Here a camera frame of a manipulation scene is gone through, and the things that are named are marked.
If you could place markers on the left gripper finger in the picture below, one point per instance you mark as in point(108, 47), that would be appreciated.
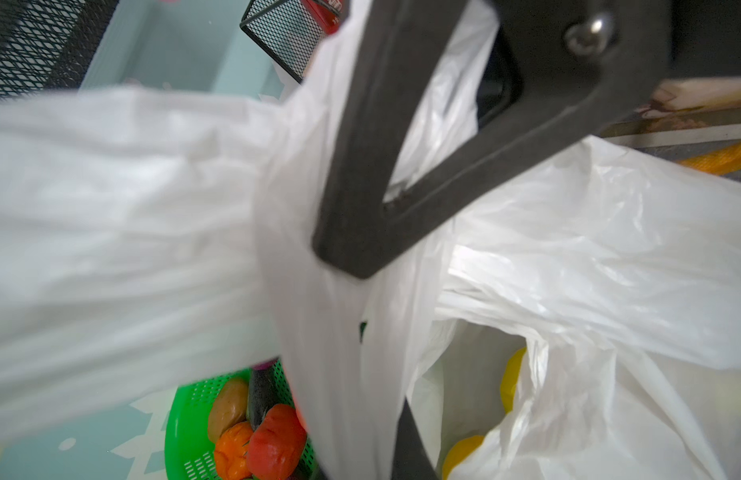
point(410, 461)

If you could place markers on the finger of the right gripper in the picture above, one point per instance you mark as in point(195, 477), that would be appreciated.
point(574, 67)

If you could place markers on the yellow peach fruit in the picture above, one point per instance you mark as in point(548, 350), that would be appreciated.
point(459, 452)

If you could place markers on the white canvas tote bag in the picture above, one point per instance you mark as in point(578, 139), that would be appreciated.
point(693, 122)

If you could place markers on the white plastic grocery bag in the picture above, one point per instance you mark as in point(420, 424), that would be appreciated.
point(150, 239)

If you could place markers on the red tomato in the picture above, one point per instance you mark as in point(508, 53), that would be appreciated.
point(276, 446)

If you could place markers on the dark purple eggplant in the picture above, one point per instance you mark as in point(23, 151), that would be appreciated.
point(262, 393)

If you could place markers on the red bell pepper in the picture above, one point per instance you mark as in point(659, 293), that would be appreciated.
point(231, 453)

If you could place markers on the brown potato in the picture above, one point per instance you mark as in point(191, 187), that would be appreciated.
point(228, 409)

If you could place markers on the black wire wooden shelf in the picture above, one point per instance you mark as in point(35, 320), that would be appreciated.
point(289, 31)

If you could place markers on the black mesh wall basket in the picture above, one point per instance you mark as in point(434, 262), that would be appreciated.
point(49, 44)

